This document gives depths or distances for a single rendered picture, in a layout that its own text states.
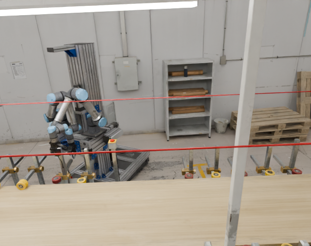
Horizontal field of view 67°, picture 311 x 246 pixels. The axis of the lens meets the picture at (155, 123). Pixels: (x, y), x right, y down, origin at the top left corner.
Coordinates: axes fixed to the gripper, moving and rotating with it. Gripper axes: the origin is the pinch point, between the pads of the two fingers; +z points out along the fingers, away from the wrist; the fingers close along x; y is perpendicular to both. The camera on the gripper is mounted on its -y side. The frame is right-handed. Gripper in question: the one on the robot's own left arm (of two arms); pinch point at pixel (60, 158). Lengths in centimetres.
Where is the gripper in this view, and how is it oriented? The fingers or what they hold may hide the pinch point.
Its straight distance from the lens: 259.6
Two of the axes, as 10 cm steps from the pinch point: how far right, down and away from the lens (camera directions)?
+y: -10.0, 0.4, 0.1
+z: 0.4, 9.2, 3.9
